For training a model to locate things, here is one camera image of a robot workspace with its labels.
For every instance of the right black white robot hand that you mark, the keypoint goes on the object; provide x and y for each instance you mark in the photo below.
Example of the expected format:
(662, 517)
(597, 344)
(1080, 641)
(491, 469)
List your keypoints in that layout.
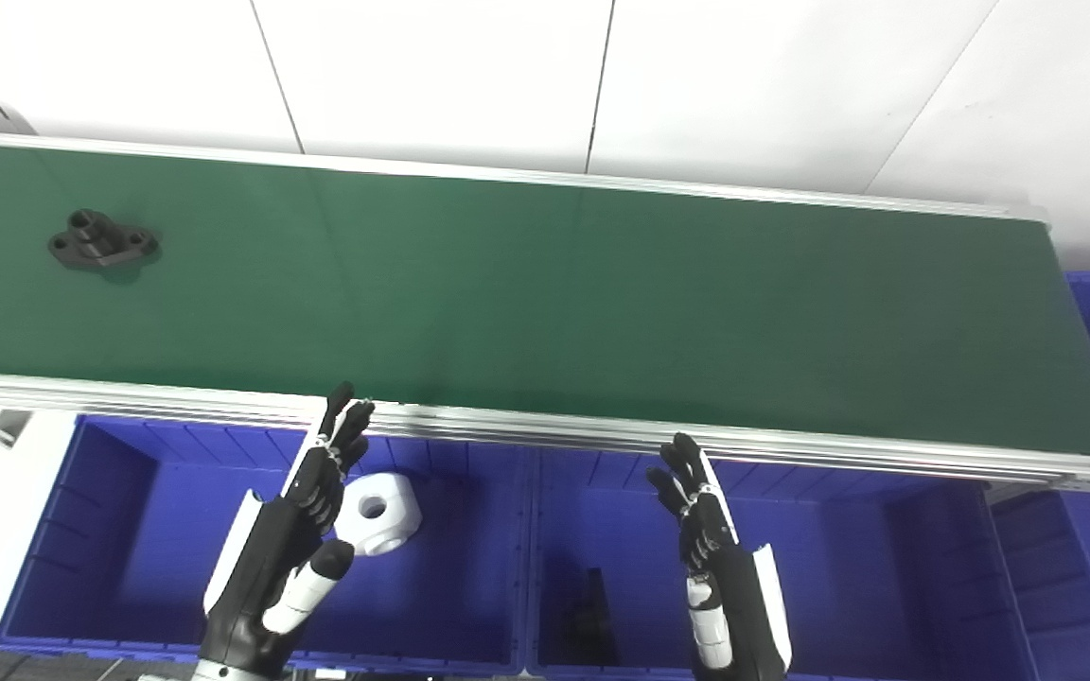
(725, 586)

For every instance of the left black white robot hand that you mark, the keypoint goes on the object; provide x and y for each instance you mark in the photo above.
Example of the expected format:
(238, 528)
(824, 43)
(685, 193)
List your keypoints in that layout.
(271, 549)

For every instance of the black flange part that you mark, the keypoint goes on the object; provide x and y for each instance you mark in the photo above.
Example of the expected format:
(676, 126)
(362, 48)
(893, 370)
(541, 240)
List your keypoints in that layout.
(100, 241)

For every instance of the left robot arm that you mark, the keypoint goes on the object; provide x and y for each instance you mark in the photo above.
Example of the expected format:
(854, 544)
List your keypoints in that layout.
(223, 673)

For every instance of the white hexagonal part with hole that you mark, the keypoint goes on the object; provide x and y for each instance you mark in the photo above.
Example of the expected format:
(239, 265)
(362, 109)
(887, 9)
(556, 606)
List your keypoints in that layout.
(384, 515)

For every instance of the black part in bin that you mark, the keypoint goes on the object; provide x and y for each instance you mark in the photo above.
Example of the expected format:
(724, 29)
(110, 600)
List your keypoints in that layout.
(590, 619)

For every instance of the green conveyor belt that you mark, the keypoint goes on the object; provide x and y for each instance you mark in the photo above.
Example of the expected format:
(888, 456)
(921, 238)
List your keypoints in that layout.
(545, 303)

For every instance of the aluminium conveyor side rail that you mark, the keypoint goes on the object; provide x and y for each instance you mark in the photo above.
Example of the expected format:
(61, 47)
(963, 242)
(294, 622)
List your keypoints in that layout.
(554, 430)
(507, 173)

